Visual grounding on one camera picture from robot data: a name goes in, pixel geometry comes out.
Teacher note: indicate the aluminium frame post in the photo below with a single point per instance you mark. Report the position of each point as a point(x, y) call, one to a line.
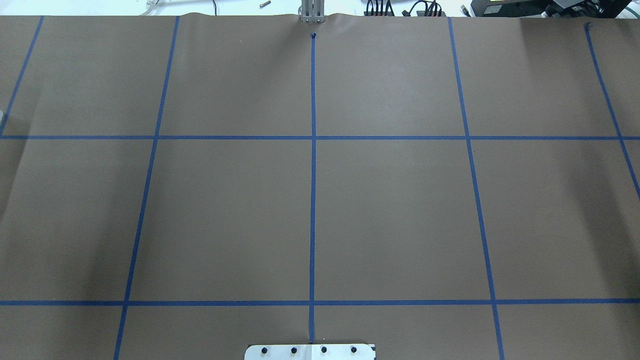
point(312, 11)

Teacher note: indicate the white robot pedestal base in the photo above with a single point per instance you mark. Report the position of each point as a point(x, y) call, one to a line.
point(336, 351)

